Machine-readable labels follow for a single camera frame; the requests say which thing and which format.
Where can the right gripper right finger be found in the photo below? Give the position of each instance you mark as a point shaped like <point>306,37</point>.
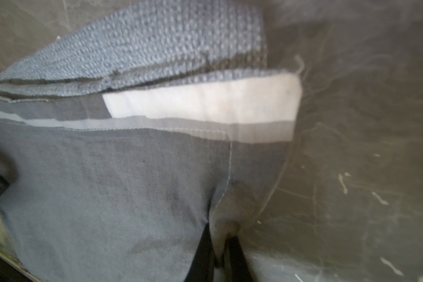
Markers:
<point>235,265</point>

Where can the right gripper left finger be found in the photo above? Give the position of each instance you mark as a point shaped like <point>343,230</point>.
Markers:
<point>203,264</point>

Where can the light grey pillowcase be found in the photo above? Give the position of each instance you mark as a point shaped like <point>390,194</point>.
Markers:
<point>124,140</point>

